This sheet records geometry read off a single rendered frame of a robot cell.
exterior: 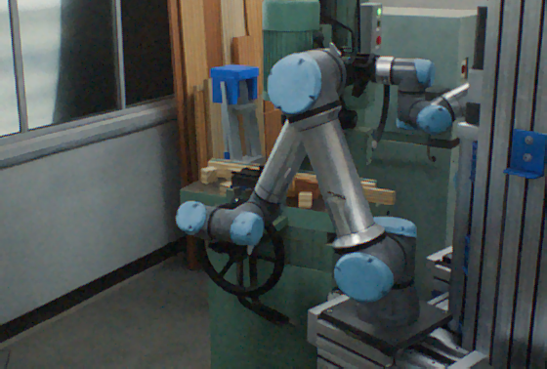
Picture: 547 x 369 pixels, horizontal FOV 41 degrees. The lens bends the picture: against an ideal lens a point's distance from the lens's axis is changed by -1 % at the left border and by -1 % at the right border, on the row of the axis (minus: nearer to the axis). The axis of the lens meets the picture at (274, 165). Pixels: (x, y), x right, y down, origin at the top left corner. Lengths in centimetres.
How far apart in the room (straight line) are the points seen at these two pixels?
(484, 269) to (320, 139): 50
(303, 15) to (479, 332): 103
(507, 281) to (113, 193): 242
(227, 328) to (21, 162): 128
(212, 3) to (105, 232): 134
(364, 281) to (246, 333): 99
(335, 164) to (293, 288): 87
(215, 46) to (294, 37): 185
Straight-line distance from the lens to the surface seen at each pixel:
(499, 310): 173
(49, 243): 348
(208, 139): 377
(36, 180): 336
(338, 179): 149
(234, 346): 249
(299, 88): 146
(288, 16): 218
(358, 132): 239
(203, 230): 170
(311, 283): 226
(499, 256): 169
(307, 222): 219
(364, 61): 204
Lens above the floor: 161
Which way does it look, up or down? 16 degrees down
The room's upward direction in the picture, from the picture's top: straight up
